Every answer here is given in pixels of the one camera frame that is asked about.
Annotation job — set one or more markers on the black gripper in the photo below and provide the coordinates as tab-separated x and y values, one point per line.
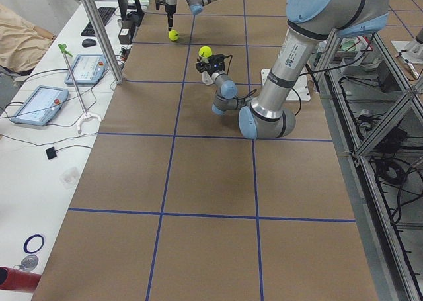
169	9
207	68

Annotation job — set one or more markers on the yellow tennis ball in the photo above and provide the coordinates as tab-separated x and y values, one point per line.
205	52
173	35

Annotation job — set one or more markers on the clear tennis ball can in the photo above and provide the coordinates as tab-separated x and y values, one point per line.
206	79

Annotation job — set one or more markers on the black box with label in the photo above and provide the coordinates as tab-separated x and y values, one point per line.
127	32

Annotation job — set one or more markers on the black computer mouse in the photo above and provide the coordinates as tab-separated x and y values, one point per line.
88	43

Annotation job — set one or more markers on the teach pendant far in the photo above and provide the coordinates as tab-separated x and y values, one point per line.
88	69

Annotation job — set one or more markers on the teach pendant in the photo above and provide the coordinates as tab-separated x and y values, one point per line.
41	107
88	69

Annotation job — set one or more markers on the reacher grabber stick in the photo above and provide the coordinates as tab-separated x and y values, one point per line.
86	115

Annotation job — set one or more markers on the teach pendant near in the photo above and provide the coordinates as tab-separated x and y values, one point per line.
41	107

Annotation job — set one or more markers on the small black square pad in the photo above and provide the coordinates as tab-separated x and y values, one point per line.
51	153

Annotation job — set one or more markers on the blue tape roll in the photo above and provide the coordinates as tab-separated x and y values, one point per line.
34	243

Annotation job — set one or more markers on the red cylinder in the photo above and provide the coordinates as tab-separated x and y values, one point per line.
18	281

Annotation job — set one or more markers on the aluminium frame post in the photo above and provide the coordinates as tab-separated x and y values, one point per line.
102	37

